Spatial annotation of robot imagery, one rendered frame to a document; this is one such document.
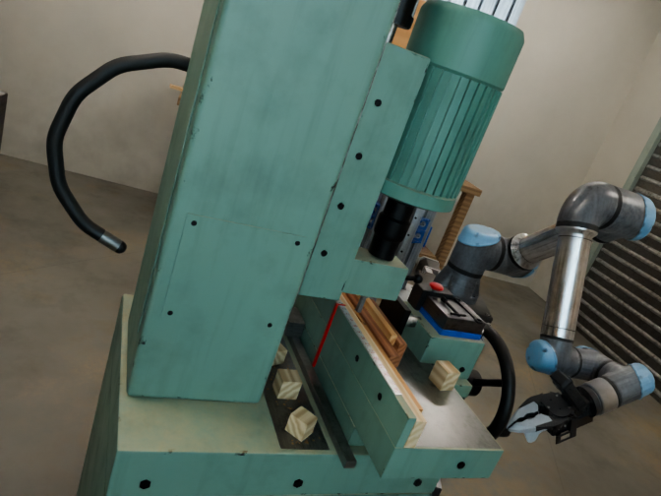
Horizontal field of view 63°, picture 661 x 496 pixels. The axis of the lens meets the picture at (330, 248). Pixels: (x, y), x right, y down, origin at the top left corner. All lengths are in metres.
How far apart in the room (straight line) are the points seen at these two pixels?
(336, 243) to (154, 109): 3.40
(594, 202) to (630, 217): 0.11
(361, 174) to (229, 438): 0.46
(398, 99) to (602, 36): 4.34
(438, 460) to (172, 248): 0.51
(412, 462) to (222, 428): 0.30
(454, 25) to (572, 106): 4.23
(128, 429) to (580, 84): 4.65
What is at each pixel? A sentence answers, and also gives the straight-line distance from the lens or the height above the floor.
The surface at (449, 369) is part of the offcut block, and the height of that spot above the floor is 0.94.
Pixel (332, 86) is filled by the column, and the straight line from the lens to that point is 0.76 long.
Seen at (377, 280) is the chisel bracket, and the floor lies 1.04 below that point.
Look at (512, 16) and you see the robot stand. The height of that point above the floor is 1.65.
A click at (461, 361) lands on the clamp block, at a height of 0.91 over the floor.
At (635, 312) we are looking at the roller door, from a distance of 4.55.
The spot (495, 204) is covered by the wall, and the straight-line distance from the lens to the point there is 4.96.
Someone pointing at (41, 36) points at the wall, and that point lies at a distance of 4.27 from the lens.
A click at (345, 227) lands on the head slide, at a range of 0.87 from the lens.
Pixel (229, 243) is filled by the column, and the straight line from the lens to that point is 0.79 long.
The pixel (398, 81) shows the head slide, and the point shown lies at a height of 1.37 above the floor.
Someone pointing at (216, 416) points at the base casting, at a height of 0.80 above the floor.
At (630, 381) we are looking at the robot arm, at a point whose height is 0.94.
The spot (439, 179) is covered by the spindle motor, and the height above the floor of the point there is 1.25.
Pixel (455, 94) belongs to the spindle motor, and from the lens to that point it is 0.87.
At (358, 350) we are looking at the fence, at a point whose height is 0.94.
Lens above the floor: 1.38
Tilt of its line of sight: 19 degrees down
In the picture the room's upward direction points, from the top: 20 degrees clockwise
